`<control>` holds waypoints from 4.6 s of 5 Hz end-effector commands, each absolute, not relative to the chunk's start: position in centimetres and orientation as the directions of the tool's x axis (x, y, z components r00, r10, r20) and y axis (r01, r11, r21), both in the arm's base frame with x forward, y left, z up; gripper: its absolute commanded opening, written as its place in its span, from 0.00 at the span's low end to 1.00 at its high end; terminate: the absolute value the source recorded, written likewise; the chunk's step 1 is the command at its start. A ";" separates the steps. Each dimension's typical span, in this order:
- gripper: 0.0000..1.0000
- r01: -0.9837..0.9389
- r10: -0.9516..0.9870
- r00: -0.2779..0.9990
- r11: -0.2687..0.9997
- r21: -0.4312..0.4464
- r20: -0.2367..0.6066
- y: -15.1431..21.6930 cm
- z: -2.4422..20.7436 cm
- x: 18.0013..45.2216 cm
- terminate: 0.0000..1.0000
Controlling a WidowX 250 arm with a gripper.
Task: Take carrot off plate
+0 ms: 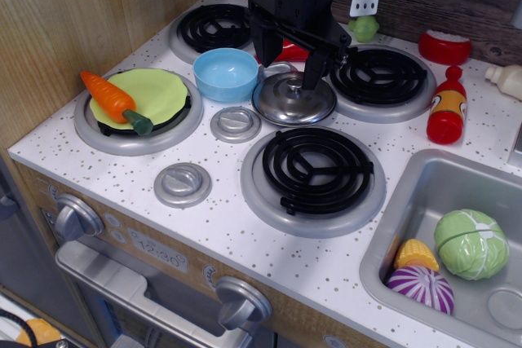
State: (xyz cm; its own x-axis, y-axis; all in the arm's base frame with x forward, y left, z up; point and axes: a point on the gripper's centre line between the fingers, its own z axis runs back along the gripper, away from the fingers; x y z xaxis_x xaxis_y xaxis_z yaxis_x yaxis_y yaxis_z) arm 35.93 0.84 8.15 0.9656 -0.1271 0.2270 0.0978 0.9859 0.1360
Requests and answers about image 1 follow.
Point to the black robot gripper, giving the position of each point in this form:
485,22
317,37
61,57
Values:
307,23

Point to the orange toy carrot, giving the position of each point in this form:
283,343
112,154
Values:
116,103

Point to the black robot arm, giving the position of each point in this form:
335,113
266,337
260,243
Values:
309,24

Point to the light green plate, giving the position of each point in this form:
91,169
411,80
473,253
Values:
158,94

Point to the red toy object behind gripper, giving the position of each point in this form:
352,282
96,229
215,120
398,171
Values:
290,52

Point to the silver pot lid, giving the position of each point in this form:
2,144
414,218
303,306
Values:
282,100

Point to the light blue bowl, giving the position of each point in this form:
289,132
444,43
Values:
226,75

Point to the back right black burner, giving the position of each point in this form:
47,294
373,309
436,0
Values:
382,85

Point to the black burner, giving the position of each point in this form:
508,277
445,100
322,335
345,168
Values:
97,130
382,85
210,27
312,182

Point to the small green toy vegetable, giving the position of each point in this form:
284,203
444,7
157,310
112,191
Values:
364,28

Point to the back left black burner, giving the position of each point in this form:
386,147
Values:
210,27

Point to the silver stovetop knob upper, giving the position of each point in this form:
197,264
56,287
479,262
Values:
235,125

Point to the silver stovetop knob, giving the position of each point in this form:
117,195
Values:
182,185
235,125

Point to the front right black burner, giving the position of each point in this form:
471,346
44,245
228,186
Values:
312,182

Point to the red toy cheese wheel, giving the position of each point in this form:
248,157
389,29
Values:
444,48

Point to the front left black burner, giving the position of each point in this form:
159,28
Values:
97,130

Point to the red toy ketchup bottle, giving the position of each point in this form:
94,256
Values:
445,123

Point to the silver stovetop knob lower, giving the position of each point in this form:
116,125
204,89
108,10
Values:
182,185

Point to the silver sink basin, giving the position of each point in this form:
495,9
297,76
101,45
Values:
487,312

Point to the cream toy bottle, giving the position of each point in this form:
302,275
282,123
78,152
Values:
507,79

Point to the yellow toy corn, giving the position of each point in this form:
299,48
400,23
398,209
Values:
414,252

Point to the oven clock display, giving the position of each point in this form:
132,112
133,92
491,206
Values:
160,251

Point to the right silver oven knob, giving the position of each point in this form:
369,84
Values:
240,303

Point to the silver oven knob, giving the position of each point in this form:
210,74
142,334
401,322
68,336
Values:
76,219
240,303

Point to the green toy cabbage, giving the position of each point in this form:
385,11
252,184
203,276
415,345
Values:
471,244

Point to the purple toy onion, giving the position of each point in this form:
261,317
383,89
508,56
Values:
423,285

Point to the left silver oven knob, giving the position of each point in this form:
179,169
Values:
76,219

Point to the silver oven door handle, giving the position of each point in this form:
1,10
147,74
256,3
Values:
126,288

